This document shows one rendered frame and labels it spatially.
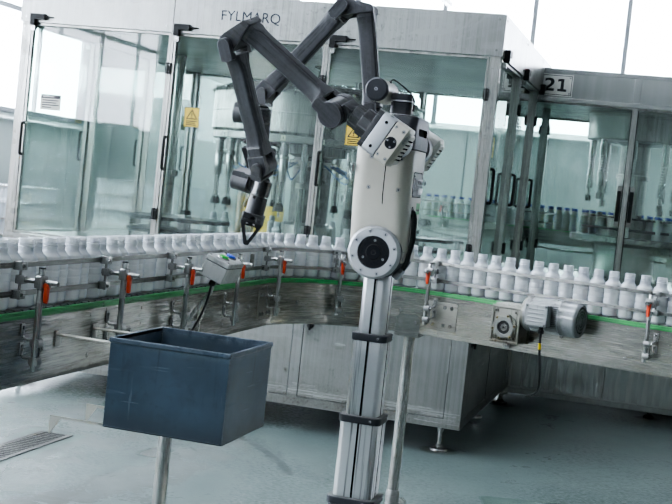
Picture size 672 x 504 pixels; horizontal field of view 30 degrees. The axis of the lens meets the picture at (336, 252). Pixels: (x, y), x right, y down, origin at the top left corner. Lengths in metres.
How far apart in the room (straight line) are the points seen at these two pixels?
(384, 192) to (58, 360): 1.09
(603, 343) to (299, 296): 1.17
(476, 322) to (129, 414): 2.09
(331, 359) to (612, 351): 2.54
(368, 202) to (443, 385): 3.15
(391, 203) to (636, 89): 4.97
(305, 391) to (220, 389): 3.96
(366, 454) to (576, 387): 4.86
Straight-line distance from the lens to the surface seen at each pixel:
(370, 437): 3.80
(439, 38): 6.75
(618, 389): 8.56
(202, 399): 3.00
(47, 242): 3.20
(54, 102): 7.51
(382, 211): 3.69
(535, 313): 4.58
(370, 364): 3.78
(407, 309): 4.99
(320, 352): 6.88
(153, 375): 3.04
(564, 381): 8.58
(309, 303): 4.91
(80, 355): 3.34
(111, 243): 3.51
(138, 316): 3.63
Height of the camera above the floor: 1.37
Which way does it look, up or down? 3 degrees down
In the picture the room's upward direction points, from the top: 6 degrees clockwise
